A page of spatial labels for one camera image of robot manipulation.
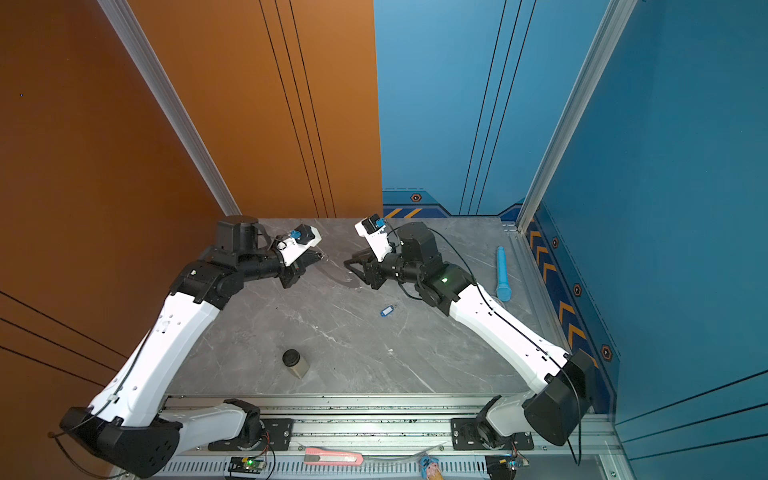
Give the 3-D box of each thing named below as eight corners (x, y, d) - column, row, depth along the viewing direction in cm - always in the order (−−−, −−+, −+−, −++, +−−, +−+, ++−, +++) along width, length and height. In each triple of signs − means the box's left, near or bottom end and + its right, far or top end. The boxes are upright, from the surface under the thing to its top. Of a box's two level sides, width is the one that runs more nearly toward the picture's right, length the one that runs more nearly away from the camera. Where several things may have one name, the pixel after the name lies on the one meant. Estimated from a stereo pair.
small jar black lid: (291, 378, 84) (280, 365, 76) (294, 362, 87) (284, 348, 79) (307, 378, 84) (298, 365, 76) (310, 362, 87) (301, 348, 79)
